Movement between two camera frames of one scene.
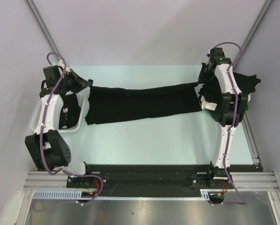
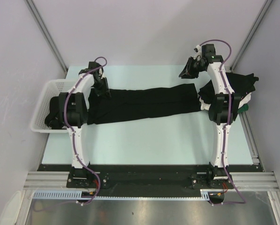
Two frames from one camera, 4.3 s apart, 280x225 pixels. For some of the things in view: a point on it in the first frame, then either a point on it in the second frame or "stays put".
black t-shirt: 105,104 stays put
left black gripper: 80,83 → 102,93
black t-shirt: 246,84 stays put
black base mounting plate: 101,180 stays put
